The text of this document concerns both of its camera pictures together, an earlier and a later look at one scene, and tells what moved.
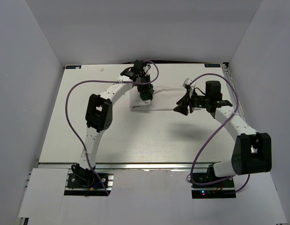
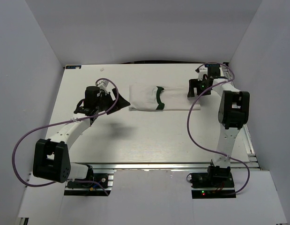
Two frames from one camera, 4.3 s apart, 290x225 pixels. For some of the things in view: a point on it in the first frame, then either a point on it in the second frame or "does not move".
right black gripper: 187,100 to 193,83
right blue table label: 212,65 does not move
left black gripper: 147,90 to 122,104
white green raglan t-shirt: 164,99 does not move
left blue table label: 73,67 does not move
